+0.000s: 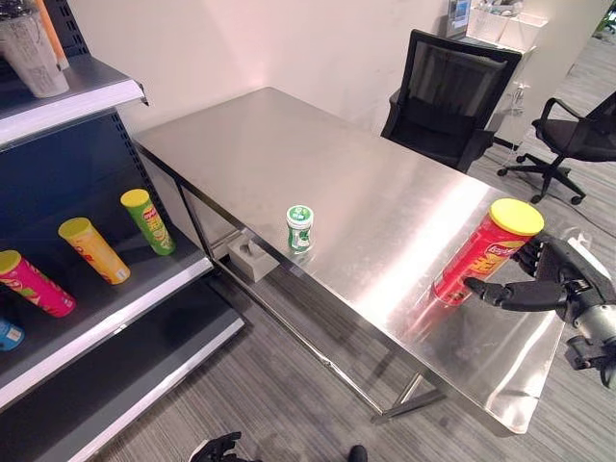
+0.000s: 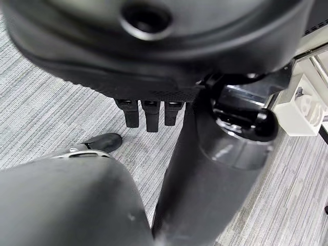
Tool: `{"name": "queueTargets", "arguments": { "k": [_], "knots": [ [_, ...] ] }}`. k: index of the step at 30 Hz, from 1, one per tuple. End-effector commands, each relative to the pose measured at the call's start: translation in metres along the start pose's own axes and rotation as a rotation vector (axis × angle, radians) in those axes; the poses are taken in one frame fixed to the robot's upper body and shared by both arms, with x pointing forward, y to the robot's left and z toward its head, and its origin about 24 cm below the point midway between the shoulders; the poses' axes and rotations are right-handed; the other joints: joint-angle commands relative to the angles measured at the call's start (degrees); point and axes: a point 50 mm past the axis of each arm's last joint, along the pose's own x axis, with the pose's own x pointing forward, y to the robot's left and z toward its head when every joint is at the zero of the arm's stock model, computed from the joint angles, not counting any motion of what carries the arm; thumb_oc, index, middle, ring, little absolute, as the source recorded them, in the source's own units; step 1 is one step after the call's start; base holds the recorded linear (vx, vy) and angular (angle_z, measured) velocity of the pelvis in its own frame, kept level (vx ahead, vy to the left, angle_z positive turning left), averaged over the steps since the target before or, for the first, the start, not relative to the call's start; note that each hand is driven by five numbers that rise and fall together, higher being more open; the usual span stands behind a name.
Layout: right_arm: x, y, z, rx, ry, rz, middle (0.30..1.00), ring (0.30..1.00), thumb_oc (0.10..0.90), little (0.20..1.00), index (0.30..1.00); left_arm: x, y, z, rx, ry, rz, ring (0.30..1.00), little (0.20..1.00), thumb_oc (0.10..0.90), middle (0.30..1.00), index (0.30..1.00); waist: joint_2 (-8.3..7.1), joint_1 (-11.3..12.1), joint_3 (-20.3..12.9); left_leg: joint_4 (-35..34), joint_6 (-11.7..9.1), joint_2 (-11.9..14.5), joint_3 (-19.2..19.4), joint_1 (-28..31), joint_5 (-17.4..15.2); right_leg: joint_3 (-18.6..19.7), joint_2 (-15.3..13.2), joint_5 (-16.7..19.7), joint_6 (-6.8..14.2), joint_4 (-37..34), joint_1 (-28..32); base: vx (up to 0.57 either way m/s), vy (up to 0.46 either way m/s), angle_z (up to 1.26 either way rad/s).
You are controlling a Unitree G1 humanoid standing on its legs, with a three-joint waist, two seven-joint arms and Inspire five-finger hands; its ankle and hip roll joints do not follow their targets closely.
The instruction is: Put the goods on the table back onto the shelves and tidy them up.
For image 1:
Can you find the white storage box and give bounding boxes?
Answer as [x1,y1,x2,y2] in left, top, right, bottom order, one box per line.
[465,4,512,43]

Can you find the blue framed picture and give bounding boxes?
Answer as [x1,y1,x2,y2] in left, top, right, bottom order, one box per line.
[446,0,471,31]

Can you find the orange white tube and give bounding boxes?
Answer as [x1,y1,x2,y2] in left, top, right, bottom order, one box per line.
[34,0,70,71]

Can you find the pink chips can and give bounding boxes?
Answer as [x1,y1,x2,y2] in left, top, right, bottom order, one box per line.
[0,249,78,319]

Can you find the black swivel office chair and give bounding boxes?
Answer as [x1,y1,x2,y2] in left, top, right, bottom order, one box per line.
[497,89,616,207]

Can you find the white paper cup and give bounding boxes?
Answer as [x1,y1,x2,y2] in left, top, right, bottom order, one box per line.
[0,5,70,99]

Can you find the grey metal store shelf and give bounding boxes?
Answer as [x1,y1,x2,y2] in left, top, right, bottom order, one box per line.
[0,0,247,462]

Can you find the blue can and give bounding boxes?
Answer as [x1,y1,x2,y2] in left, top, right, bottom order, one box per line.
[0,317,26,352]

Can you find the green white gum bottle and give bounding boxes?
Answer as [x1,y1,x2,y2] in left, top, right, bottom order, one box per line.
[285,204,317,254]

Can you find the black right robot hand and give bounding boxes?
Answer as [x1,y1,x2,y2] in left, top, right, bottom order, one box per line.
[464,232,608,324]

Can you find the black mesh office chair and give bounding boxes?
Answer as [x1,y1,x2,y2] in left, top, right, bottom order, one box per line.
[379,28,524,174]

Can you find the red chips can yellow lid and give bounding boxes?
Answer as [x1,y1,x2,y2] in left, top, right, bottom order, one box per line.
[432,197,546,308]

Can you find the green chips can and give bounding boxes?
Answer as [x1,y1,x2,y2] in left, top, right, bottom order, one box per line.
[119,188,177,257]

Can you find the grey tissue box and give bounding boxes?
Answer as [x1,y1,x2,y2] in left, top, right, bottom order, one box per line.
[227,238,280,283]

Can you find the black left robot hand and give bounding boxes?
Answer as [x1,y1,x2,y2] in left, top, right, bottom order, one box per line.
[191,431,251,462]

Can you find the white cabinet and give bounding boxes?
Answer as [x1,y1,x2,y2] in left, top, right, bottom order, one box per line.
[445,13,550,145]

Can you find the stainless steel table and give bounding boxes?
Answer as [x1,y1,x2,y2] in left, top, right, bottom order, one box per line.
[130,86,567,436]

